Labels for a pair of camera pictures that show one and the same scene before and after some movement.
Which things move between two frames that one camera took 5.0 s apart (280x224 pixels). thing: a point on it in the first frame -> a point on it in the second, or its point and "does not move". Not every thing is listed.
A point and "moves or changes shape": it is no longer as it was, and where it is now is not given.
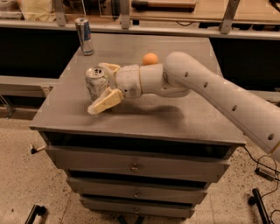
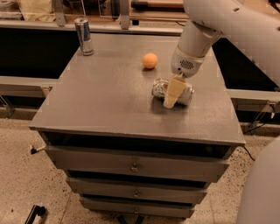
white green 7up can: x=97 y=80 moves or changes shape
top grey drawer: x=139 y=164 does not move
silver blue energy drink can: x=85 y=35 does not move
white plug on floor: x=34 y=150 does not move
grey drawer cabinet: x=144 y=157 does not move
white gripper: x=129 y=80 -> x=184 y=65
